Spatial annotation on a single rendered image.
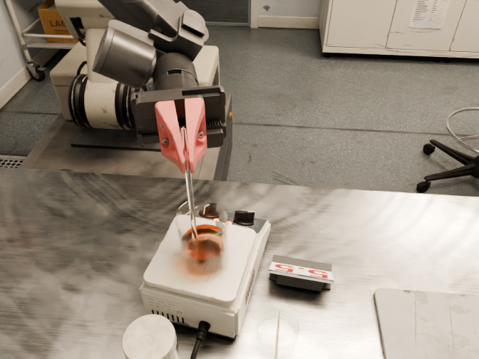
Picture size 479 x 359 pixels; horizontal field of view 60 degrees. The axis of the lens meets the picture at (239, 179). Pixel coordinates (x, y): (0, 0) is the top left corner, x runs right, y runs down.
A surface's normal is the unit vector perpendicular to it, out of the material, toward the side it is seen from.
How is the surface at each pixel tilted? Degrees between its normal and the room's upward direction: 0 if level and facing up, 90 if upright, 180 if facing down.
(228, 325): 90
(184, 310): 90
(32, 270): 0
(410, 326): 0
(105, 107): 72
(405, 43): 90
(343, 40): 90
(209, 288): 0
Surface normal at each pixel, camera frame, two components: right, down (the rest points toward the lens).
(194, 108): 0.07, -0.47
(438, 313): 0.00, -0.75
